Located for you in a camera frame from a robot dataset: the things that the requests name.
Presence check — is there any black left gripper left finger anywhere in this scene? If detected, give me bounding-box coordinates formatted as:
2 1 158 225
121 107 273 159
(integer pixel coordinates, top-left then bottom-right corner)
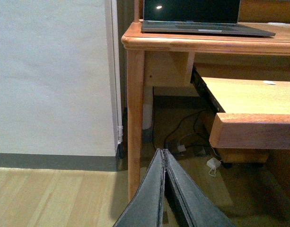
114 149 165 227

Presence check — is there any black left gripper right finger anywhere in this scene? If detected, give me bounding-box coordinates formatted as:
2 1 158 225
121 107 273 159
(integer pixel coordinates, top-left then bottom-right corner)
163 149 235 227

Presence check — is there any white power adapter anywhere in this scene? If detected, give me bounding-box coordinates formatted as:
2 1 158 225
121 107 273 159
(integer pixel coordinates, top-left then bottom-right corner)
206 157 221 177

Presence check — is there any power strip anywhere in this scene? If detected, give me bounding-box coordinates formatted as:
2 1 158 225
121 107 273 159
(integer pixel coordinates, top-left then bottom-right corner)
177 145 206 157

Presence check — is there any wooden keyboard tray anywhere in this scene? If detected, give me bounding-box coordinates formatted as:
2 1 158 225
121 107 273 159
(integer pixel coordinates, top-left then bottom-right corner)
191 66 290 150

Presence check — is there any small white paper piece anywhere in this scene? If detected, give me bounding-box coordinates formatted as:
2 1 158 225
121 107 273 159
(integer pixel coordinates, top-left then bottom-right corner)
264 80 276 85

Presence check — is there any wooden desk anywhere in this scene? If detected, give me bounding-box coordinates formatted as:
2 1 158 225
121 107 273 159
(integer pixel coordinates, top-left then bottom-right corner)
122 0 290 199

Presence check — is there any grey laptop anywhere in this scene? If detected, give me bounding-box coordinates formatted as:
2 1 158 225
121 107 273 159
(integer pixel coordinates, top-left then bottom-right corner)
141 0 275 37

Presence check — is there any white cable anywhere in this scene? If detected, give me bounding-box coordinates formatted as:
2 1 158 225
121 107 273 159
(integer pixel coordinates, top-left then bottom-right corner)
176 132 207 147

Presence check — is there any black cable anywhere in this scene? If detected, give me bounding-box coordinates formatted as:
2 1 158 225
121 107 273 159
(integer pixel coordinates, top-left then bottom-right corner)
150 109 221 157

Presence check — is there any black drawer slide rail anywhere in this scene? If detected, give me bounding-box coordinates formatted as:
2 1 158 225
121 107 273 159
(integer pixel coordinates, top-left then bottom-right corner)
190 66 225 114

